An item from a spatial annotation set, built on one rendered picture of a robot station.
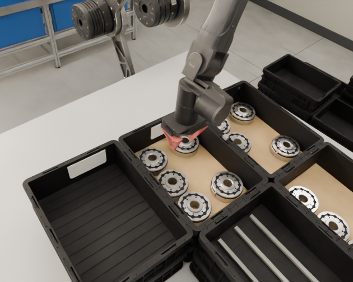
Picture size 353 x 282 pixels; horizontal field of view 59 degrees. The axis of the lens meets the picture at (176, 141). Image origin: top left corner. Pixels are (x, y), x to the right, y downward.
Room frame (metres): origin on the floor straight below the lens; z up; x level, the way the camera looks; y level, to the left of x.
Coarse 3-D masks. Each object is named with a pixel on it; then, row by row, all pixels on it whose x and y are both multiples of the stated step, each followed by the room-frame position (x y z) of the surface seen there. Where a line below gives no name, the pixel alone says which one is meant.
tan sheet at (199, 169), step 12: (156, 144) 0.75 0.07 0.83; (168, 144) 0.75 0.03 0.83; (168, 156) 0.70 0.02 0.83; (192, 156) 0.71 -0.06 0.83; (204, 156) 0.72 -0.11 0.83; (168, 168) 0.65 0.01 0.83; (180, 168) 0.65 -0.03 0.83; (192, 168) 0.66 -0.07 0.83; (204, 168) 0.67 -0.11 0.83; (216, 168) 0.68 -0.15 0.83; (192, 180) 0.61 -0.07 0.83; (204, 180) 0.62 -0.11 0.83; (204, 192) 0.57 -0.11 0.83; (216, 204) 0.53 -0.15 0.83
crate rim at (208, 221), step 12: (156, 120) 0.77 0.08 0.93; (132, 132) 0.70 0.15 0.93; (216, 132) 0.75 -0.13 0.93; (228, 144) 0.70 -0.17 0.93; (132, 156) 0.60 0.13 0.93; (240, 156) 0.66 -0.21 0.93; (144, 168) 0.56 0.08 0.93; (252, 168) 0.62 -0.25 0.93; (156, 180) 0.52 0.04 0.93; (264, 180) 0.58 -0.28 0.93; (252, 192) 0.53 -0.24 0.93; (228, 204) 0.48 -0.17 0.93; (216, 216) 0.43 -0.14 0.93; (192, 228) 0.39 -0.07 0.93; (204, 228) 0.39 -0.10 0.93
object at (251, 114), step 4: (236, 104) 1.00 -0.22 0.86; (240, 104) 1.00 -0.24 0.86; (244, 104) 1.01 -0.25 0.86; (232, 108) 0.97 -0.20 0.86; (236, 108) 0.97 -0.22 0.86; (248, 108) 0.98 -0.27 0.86; (252, 108) 0.99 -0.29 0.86; (236, 112) 0.94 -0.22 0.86; (252, 112) 0.96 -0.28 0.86; (236, 116) 0.92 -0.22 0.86; (240, 116) 0.93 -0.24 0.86; (244, 116) 0.93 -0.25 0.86; (248, 116) 0.93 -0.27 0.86; (252, 116) 0.93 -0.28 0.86
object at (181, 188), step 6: (162, 174) 0.60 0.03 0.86; (168, 174) 0.60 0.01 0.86; (174, 174) 0.60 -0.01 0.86; (180, 174) 0.61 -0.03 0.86; (162, 180) 0.57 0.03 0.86; (180, 180) 0.58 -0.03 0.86; (186, 180) 0.58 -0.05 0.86; (180, 186) 0.56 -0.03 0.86; (186, 186) 0.56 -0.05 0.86; (168, 192) 0.53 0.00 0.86; (174, 192) 0.53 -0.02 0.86; (180, 192) 0.54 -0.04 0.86
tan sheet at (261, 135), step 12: (228, 120) 0.93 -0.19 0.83; (240, 132) 0.87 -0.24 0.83; (252, 132) 0.88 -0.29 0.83; (264, 132) 0.89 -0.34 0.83; (276, 132) 0.90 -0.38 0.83; (252, 144) 0.81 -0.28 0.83; (264, 144) 0.82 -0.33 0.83; (252, 156) 0.76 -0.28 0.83; (264, 156) 0.76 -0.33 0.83; (264, 168) 0.71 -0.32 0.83; (276, 168) 0.71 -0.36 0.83
